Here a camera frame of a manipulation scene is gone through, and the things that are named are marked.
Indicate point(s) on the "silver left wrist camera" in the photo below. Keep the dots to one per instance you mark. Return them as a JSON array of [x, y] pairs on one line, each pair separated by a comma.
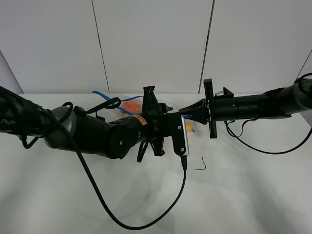
[[179, 135]]

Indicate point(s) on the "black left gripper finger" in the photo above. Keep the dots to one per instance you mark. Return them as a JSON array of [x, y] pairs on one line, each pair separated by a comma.
[[164, 108]]

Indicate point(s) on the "orange fruit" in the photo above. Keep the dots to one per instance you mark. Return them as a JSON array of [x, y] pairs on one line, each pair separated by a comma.
[[132, 107]]

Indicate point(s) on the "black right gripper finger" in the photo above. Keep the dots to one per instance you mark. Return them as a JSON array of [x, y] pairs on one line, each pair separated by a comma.
[[198, 108], [197, 118]]

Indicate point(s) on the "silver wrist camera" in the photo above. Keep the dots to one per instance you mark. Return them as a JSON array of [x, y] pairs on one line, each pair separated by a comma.
[[220, 93], [179, 135]]

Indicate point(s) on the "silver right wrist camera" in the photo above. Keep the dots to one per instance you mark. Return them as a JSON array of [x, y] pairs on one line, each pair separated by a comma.
[[220, 93]]

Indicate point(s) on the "yellow pear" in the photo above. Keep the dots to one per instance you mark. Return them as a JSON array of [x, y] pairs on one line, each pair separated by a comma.
[[189, 126]]

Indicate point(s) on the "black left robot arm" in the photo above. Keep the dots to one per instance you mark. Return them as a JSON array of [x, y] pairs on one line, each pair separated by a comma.
[[71, 128]]

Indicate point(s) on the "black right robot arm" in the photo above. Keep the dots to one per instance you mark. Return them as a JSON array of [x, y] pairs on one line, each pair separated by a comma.
[[274, 104]]

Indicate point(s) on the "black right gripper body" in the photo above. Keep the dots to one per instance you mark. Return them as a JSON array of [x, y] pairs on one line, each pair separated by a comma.
[[218, 108]]

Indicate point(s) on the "clear zip file bag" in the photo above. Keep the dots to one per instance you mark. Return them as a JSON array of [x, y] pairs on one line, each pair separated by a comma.
[[138, 98]]

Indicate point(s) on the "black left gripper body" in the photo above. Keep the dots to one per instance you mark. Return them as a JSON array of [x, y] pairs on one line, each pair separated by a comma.
[[158, 126]]

